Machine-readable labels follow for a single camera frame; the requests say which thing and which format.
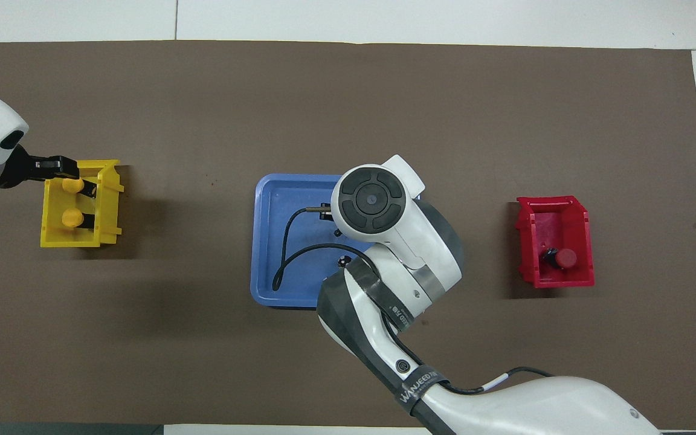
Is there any brown paper table mat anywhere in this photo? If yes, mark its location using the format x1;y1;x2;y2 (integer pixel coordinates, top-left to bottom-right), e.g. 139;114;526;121
0;40;696;431

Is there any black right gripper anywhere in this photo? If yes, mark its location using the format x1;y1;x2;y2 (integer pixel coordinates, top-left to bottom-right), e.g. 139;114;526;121
320;204;343;237

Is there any yellow plastic parts bin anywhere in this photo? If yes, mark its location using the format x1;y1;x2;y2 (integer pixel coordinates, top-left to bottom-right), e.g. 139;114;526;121
40;159;125;249

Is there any red plastic parts bin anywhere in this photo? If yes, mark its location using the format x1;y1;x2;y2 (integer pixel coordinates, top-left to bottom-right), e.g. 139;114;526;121
515;195;596;289

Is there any blue plastic tray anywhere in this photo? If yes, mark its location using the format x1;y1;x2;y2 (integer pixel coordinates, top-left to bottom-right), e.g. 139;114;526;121
250;174;422;311

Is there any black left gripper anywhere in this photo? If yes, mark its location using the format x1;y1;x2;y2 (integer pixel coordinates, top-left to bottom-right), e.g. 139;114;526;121
4;146;81;190

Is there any red push button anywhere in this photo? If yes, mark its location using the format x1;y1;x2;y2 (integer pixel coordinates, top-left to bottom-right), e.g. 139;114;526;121
541;248;578;270

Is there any yellow push button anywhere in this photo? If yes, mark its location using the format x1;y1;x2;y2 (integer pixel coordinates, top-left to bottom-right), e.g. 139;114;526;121
61;176;98;199
61;207;96;230

